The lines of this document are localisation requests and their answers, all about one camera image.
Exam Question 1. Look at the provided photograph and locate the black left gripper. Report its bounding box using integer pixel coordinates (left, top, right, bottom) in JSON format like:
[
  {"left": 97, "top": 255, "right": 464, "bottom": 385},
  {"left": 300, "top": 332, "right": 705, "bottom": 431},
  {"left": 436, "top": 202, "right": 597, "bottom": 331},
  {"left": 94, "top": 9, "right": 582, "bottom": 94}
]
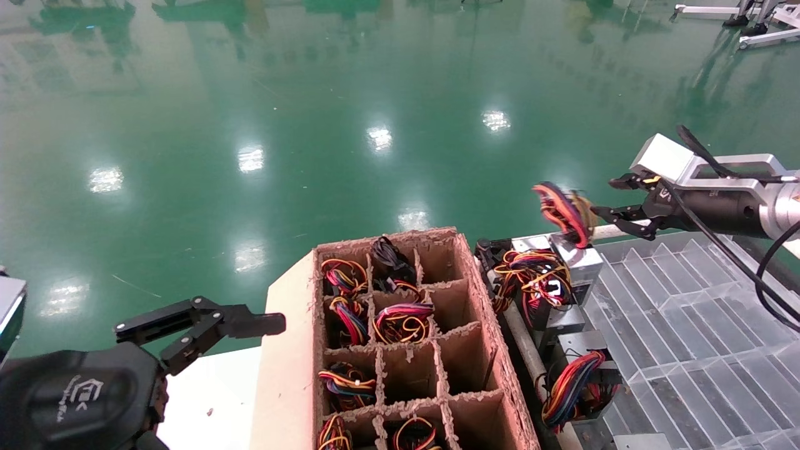
[{"left": 0, "top": 296, "right": 286, "bottom": 450}]

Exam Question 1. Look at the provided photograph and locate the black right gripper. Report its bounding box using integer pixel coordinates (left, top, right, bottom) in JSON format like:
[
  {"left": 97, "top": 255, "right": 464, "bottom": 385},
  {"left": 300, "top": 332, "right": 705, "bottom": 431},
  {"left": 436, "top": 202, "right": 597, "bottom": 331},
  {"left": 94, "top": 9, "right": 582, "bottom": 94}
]
[{"left": 590, "top": 173, "right": 768, "bottom": 242}]

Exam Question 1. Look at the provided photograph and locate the power supply with coloured wires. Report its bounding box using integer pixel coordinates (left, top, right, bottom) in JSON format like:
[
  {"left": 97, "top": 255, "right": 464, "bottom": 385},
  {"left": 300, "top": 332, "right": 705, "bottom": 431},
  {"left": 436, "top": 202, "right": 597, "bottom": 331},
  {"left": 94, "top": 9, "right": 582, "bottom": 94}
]
[
  {"left": 321, "top": 258, "right": 369, "bottom": 296},
  {"left": 540, "top": 330, "right": 624, "bottom": 433},
  {"left": 319, "top": 362, "right": 378, "bottom": 410},
  {"left": 317, "top": 414, "right": 352, "bottom": 450},
  {"left": 372, "top": 302, "right": 435, "bottom": 344},
  {"left": 392, "top": 416, "right": 441, "bottom": 450},
  {"left": 328, "top": 295, "right": 371, "bottom": 346},
  {"left": 475, "top": 234, "right": 586, "bottom": 339},
  {"left": 532, "top": 181, "right": 604, "bottom": 289}
]

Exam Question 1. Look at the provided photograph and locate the long white rack pipe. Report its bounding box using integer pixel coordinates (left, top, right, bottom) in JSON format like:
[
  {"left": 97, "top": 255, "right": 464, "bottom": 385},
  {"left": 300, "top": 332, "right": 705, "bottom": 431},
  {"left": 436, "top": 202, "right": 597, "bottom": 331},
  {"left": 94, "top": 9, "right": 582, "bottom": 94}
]
[{"left": 591, "top": 219, "right": 654, "bottom": 242}]

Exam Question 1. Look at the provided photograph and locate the brown divided cardboard box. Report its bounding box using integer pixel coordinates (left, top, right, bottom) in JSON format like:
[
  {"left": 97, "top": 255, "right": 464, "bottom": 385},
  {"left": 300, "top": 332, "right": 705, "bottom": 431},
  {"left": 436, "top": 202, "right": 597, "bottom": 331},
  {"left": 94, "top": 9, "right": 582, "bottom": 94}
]
[{"left": 250, "top": 227, "right": 541, "bottom": 450}]

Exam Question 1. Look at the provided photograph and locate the clear plastic ridged tray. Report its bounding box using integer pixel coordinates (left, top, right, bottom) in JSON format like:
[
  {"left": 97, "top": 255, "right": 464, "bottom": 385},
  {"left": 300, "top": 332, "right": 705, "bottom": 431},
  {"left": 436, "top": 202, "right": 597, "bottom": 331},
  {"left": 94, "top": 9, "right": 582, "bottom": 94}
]
[{"left": 586, "top": 231, "right": 800, "bottom": 450}]

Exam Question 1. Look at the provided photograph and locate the grey rack pipe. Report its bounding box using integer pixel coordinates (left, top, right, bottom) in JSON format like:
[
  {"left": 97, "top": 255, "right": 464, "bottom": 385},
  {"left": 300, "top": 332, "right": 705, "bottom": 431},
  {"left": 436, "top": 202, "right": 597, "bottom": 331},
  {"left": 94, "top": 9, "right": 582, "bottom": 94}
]
[{"left": 500, "top": 300, "right": 585, "bottom": 450}]

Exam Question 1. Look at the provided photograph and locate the silver power supply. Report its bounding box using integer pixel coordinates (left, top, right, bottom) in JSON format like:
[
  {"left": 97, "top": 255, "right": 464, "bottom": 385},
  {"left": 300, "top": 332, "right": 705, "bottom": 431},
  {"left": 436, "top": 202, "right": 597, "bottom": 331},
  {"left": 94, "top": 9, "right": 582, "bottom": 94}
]
[{"left": 612, "top": 432, "right": 673, "bottom": 450}]

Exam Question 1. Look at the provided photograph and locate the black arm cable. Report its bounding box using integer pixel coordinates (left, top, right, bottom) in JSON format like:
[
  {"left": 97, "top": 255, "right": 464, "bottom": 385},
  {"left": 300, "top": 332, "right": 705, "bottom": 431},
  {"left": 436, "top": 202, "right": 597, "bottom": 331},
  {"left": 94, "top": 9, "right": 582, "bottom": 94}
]
[{"left": 659, "top": 124, "right": 800, "bottom": 333}]

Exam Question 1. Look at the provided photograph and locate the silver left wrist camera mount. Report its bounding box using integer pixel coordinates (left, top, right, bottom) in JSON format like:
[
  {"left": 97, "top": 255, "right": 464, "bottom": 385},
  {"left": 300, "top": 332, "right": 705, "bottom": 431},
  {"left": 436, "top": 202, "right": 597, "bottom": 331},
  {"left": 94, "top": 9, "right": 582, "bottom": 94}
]
[{"left": 0, "top": 269, "right": 28, "bottom": 364}]

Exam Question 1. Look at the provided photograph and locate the white metal floor frame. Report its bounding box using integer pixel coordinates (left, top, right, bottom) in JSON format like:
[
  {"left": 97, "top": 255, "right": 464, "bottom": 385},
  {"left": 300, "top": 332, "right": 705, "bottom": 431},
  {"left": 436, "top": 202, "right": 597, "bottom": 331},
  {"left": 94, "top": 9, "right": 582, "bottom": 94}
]
[{"left": 671, "top": 0, "right": 800, "bottom": 51}]

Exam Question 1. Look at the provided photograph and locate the power supply with black wires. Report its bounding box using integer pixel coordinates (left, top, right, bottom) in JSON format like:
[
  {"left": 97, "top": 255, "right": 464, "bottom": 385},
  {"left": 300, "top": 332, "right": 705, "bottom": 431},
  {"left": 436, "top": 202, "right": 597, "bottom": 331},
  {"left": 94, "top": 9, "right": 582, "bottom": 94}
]
[{"left": 370, "top": 236, "right": 418, "bottom": 292}]

